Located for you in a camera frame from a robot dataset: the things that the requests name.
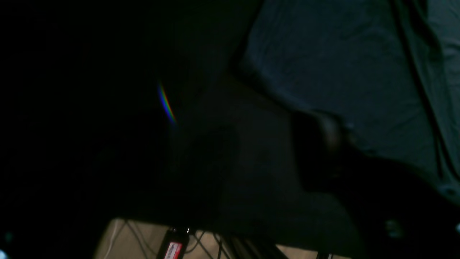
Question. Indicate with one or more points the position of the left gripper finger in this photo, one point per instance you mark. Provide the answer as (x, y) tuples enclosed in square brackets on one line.
[(324, 149)]

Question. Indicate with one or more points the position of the dark grey T-shirt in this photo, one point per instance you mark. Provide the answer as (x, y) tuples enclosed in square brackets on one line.
[(390, 68)]

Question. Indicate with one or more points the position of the white power strip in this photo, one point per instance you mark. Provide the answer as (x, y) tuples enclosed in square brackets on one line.
[(174, 243)]

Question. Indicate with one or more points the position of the black table cloth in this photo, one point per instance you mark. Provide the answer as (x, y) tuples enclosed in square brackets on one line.
[(131, 109)]

